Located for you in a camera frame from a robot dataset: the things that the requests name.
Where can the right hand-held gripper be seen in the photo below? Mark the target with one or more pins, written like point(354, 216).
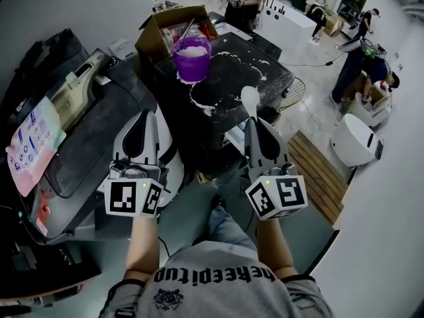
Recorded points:
point(288, 192)

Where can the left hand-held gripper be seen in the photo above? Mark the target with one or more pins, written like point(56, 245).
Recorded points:
point(123, 195)

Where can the white plastic scoop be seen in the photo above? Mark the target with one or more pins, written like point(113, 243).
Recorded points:
point(250, 96)

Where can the beige detergent drawer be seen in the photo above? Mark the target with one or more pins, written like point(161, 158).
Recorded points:
point(74, 91)

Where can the white detergent powder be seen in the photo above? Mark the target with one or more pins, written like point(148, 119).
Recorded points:
point(193, 51)

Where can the person's left forearm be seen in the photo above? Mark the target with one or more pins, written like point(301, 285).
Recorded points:
point(143, 243)

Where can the person's right forearm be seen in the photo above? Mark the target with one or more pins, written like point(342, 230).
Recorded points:
point(275, 247)

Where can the dark grey washing machine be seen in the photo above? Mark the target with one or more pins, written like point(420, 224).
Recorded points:
point(99, 124)

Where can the spilled white powder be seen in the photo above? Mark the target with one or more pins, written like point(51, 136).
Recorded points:
point(205, 106)

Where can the pink white detergent pouch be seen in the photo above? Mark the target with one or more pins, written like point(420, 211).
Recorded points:
point(31, 144)

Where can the wooden slatted platform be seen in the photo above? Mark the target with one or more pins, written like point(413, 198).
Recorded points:
point(318, 181)

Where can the black cabinet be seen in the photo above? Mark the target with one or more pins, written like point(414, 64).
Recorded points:
point(228, 78)

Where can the white rounded appliance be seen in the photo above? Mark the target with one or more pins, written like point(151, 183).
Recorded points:
point(351, 142)

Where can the person's blue jeans leg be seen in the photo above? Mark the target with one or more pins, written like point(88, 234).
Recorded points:
point(228, 227)

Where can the purple plastic bucket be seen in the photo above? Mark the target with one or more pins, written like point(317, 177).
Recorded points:
point(192, 66)

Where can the small white box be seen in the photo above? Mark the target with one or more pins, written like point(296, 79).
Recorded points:
point(121, 49)

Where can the brown cardboard box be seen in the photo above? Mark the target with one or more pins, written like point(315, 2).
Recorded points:
point(149, 41)

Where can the black bag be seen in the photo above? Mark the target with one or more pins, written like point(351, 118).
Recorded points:
point(43, 61)

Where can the white counter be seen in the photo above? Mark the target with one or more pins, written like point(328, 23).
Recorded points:
point(288, 17)

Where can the person's grey printed shirt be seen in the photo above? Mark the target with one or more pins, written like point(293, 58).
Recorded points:
point(218, 283)

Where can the black low shelf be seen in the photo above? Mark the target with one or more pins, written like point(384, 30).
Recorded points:
point(39, 270)

